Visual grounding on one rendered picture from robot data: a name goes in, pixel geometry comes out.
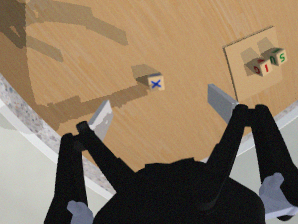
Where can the tan letter block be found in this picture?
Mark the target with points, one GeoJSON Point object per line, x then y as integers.
{"type": "Point", "coordinates": [277, 56]}
{"type": "Point", "coordinates": [155, 82]}
{"type": "Point", "coordinates": [262, 66]}

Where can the tan square mat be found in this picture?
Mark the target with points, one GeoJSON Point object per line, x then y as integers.
{"type": "Point", "coordinates": [242, 54]}

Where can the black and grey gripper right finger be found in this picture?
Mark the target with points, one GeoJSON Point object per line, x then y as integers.
{"type": "Point", "coordinates": [278, 173]}

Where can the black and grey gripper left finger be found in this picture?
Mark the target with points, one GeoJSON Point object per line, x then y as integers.
{"type": "Point", "coordinates": [69, 204]}

